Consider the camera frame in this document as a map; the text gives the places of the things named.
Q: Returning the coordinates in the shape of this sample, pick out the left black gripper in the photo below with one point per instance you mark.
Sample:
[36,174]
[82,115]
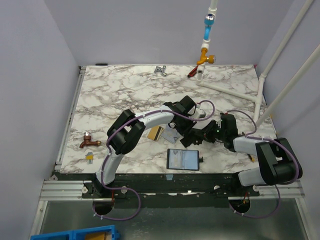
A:
[191,123]

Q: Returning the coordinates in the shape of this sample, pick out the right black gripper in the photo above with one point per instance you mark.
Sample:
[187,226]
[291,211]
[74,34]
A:
[200,133]

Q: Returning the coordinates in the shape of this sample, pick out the silver grey credit card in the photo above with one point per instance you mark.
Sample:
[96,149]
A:
[170,134]

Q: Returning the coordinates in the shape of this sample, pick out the small black card stack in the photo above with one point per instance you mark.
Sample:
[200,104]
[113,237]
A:
[190,140]

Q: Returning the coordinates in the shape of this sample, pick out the gold credit card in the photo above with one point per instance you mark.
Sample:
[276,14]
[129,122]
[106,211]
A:
[155,133]

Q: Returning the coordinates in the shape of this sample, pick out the black leather card holder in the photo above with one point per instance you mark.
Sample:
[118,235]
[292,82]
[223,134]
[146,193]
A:
[190,160]

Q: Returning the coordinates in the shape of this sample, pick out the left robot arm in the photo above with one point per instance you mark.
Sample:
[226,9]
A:
[125,133]

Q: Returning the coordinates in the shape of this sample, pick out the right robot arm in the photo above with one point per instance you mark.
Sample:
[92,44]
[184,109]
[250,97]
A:
[277,162]

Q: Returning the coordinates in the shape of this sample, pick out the silver metal clamp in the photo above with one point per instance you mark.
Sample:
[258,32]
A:
[162,70]

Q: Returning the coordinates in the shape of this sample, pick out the orange pipe valve fitting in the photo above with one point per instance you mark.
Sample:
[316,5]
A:
[204,58]

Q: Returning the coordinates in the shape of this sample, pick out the brown brass pipe fitting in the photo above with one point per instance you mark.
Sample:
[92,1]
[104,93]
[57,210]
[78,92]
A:
[87,141]

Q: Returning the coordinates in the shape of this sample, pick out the yellow hex key set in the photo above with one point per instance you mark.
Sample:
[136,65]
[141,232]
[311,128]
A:
[89,158]

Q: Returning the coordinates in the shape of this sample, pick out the blue plastic bin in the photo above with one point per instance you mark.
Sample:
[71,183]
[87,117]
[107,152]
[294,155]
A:
[80,234]

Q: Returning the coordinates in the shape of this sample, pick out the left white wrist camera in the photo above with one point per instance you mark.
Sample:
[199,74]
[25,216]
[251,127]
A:
[199,113]

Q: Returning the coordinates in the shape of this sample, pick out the red handled tool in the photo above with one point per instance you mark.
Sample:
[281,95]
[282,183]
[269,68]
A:
[193,72]

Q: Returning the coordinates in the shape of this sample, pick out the yellow handled pliers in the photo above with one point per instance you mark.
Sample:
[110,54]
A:
[252,159]

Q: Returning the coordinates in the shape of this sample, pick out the white PVC pipe frame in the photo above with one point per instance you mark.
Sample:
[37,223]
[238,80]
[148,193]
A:
[258,118]

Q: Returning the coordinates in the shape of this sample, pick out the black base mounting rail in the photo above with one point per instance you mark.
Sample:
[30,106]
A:
[171,190]

